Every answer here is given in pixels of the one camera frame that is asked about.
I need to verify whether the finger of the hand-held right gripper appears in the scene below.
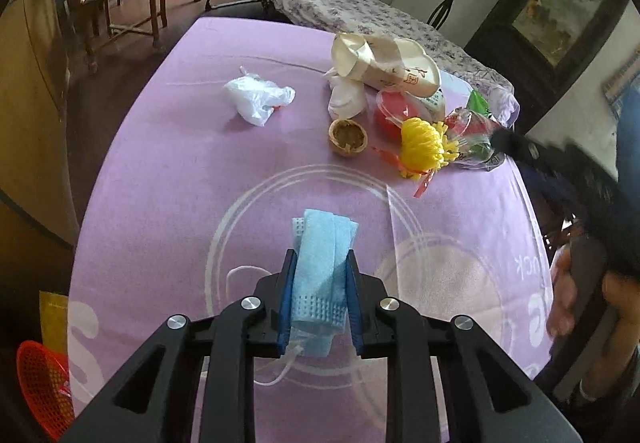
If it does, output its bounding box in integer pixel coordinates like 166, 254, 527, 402
492, 129, 543, 165

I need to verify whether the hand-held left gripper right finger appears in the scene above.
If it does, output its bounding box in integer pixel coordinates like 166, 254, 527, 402
345, 250, 583, 443

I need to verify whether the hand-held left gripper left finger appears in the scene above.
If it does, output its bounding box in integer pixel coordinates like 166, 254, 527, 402
60, 248, 301, 443

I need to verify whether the clear red-print wrapper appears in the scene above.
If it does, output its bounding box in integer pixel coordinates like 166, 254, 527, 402
444, 107, 502, 170

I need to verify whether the blue face mask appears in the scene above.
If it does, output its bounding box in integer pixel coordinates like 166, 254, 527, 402
225, 209, 360, 386

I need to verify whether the green snack packet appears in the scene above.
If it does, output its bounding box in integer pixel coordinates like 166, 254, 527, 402
467, 90, 495, 118

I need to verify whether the yellow artificial flower bouquet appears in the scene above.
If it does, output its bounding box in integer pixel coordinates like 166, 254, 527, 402
398, 118, 463, 180

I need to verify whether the red strip wrapper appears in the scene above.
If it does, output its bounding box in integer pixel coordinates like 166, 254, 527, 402
372, 146, 437, 199

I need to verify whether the red lidded plastic container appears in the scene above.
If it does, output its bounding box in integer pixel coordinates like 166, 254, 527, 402
375, 88, 446, 144

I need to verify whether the beige paper cup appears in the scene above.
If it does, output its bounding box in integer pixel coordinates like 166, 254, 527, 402
331, 33, 441, 99

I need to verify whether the walnut shell half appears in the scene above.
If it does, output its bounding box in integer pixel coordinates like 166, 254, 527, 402
327, 119, 370, 157

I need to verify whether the white tissue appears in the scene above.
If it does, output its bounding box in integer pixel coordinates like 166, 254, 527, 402
324, 68, 368, 120

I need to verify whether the white plastic bag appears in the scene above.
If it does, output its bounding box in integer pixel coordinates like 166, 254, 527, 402
223, 66, 297, 127

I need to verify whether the red mesh basket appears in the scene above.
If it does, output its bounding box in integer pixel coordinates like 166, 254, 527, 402
16, 340, 76, 441

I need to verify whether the person's right hand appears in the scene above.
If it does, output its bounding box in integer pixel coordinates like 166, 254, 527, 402
547, 243, 640, 404

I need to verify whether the white paper sheet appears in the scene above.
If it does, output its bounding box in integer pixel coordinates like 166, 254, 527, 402
439, 70, 472, 100

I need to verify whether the framed landscape painting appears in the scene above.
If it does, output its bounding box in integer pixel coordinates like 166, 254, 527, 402
510, 0, 632, 70

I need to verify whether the black coat rack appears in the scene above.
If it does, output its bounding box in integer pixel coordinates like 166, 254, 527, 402
427, 0, 455, 30

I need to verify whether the floral bed sheet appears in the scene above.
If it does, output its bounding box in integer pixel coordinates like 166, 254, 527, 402
270, 0, 521, 126

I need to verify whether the yellow bag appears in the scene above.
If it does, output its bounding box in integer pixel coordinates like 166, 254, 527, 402
39, 290, 71, 359

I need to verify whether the light wooden cabinet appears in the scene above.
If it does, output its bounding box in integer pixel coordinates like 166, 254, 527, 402
0, 0, 83, 251

